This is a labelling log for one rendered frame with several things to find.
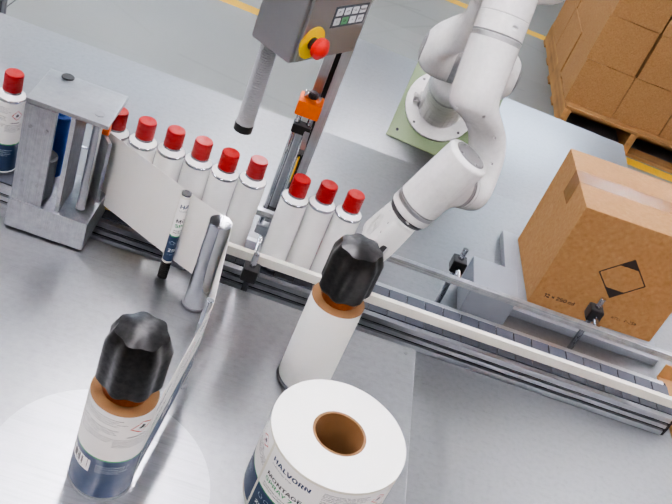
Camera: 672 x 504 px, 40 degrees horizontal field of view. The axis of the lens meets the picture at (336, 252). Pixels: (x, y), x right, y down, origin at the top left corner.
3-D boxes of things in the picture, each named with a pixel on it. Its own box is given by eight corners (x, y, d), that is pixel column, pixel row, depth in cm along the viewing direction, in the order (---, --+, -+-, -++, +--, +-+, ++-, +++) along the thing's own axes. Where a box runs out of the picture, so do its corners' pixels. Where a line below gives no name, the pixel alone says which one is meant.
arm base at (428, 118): (397, 131, 244) (406, 112, 225) (414, 64, 246) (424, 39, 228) (467, 149, 244) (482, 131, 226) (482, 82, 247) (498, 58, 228)
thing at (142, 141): (108, 213, 173) (129, 122, 161) (116, 198, 177) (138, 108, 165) (134, 222, 173) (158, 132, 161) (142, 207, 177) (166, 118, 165)
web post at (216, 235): (177, 307, 159) (204, 224, 148) (184, 291, 163) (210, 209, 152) (203, 316, 160) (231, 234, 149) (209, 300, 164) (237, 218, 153)
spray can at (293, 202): (256, 267, 175) (288, 182, 163) (257, 251, 179) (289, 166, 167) (282, 274, 176) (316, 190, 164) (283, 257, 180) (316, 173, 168)
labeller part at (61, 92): (24, 101, 146) (25, 95, 145) (50, 71, 155) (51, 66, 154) (107, 130, 147) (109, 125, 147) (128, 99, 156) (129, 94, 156)
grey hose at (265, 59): (231, 130, 172) (263, 30, 160) (235, 121, 175) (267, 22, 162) (249, 137, 172) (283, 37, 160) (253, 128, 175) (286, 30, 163)
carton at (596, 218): (526, 302, 202) (586, 206, 186) (516, 239, 221) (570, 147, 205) (649, 342, 206) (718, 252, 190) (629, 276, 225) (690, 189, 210)
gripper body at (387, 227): (397, 182, 170) (359, 219, 176) (394, 212, 162) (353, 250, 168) (428, 206, 173) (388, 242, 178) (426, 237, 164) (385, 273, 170)
